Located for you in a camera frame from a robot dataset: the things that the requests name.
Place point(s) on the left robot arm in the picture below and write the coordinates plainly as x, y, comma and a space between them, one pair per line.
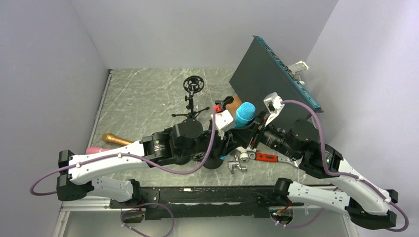
182, 150

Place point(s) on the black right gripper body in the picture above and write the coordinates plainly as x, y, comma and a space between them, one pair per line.
262, 131

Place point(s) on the white camera mount, left wrist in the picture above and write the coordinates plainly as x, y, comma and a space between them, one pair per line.
224, 118

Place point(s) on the pink microphone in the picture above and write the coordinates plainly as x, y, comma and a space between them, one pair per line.
94, 150

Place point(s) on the black front rail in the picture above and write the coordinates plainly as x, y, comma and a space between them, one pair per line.
212, 201

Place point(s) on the white bracket behind rack unit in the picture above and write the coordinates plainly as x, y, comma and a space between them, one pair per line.
298, 67

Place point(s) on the brown wooden board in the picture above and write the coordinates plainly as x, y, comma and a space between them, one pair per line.
234, 105

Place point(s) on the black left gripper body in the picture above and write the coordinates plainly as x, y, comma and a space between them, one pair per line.
220, 143

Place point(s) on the black tripod microphone stand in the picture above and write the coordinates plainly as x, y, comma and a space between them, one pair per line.
192, 85

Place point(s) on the white plastic faucet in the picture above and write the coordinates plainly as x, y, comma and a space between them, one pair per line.
246, 154

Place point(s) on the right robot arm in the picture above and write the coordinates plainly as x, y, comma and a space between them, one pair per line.
366, 205

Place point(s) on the gold microphone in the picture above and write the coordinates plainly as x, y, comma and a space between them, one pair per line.
116, 140

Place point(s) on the blue microphone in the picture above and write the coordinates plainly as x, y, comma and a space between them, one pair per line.
245, 114

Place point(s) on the white camera mount, wrist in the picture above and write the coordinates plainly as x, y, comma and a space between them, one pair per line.
273, 103
224, 118

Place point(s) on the white camera mount, right wrist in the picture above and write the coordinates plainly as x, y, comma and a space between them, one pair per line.
273, 103

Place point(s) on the chrome pipe fitting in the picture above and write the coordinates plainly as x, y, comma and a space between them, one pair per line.
235, 164

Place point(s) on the red handle adjustable wrench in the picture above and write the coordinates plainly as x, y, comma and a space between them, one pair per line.
273, 158

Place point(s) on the black clip stand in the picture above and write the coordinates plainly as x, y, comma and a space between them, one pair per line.
220, 105

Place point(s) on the black shock-mount stand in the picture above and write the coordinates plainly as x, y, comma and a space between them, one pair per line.
213, 161

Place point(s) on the dark rack unit, blue front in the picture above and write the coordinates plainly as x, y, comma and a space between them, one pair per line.
262, 72

